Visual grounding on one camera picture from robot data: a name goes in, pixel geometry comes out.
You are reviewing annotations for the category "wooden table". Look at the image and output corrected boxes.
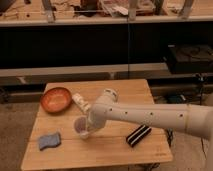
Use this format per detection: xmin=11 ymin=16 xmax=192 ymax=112
xmin=20 ymin=78 xmax=174 ymax=171

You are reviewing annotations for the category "orange ceramic bowl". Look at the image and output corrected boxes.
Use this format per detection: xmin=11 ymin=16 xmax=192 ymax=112
xmin=40 ymin=87 xmax=72 ymax=113

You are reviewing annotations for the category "blue sponge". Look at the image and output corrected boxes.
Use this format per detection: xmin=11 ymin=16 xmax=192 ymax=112
xmin=38 ymin=132 xmax=61 ymax=151

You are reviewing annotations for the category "black box on shelf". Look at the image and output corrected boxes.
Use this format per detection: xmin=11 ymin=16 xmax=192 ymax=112
xmin=164 ymin=45 xmax=213 ymax=74

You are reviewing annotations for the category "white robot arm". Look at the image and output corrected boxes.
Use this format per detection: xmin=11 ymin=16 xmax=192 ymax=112
xmin=88 ymin=89 xmax=213 ymax=140

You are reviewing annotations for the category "black white striped block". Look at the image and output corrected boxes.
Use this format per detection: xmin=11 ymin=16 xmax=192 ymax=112
xmin=126 ymin=125 xmax=152 ymax=147

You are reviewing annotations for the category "white tube bottle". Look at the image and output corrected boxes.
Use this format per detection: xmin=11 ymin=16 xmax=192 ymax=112
xmin=72 ymin=93 xmax=91 ymax=114

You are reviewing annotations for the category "black power adapter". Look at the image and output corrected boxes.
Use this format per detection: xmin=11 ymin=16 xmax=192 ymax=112
xmin=166 ymin=95 xmax=185 ymax=104

